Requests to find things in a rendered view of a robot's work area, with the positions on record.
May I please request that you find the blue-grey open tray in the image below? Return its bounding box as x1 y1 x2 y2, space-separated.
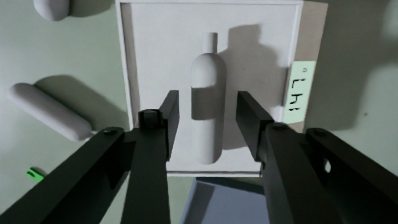
179 177 269 224

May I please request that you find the white digital scale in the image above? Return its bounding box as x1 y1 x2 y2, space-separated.
115 0 328 177

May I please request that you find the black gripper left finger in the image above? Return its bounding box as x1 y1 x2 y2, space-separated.
0 90 180 224

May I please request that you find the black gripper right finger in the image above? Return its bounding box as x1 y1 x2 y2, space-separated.
235 91 398 224

